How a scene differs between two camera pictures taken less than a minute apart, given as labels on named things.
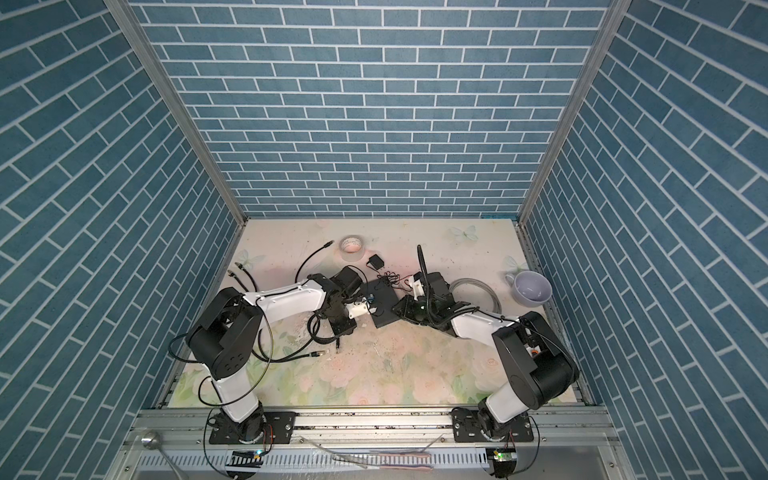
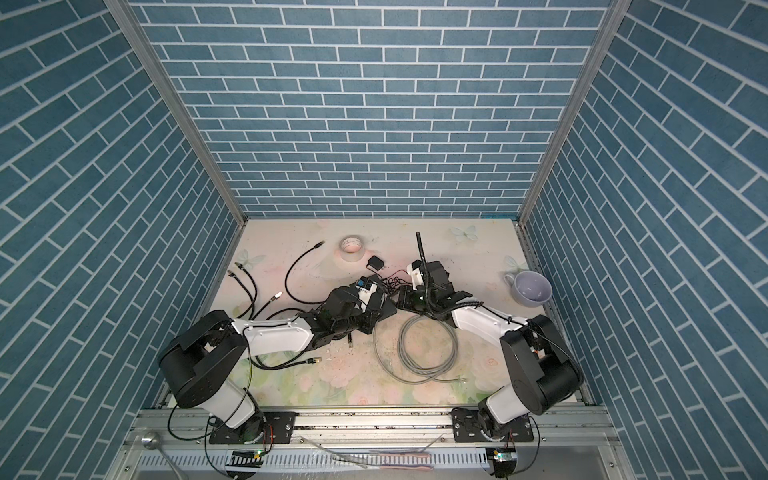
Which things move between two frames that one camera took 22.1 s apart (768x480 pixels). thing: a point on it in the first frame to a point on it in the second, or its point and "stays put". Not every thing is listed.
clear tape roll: (352, 248) stays put
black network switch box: (381, 301) stays put
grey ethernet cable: (474, 280) to (443, 375)
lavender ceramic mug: (530, 288) stays put
